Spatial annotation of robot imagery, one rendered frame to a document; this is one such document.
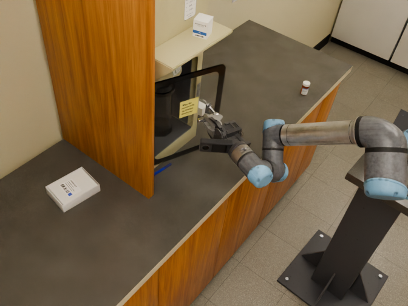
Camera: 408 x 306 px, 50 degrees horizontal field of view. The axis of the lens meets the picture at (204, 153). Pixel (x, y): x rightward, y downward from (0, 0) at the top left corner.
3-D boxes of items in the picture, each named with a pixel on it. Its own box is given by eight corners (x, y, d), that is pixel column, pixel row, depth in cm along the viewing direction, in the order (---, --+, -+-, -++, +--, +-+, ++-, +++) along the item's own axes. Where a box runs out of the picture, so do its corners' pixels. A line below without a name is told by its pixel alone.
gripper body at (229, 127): (230, 133, 164) (248, 154, 157) (210, 140, 161) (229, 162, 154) (232, 118, 159) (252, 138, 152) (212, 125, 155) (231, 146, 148)
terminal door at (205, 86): (148, 166, 172) (147, 84, 144) (214, 142, 185) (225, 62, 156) (149, 167, 172) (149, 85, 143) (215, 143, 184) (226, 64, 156)
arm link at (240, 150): (235, 170, 151) (238, 153, 146) (227, 161, 154) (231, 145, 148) (252, 163, 154) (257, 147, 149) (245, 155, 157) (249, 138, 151)
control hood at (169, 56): (144, 80, 142) (143, 53, 135) (204, 42, 161) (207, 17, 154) (170, 95, 137) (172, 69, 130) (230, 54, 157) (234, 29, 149)
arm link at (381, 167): (437, 160, 164) (402, 146, 120) (436, 201, 163) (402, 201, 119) (402, 160, 171) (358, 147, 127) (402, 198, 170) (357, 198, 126)
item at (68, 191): (46, 193, 165) (44, 186, 162) (82, 172, 174) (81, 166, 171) (64, 212, 160) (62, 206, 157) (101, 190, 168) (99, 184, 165)
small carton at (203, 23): (192, 36, 144) (193, 19, 140) (198, 28, 148) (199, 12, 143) (206, 39, 143) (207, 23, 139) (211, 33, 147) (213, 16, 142)
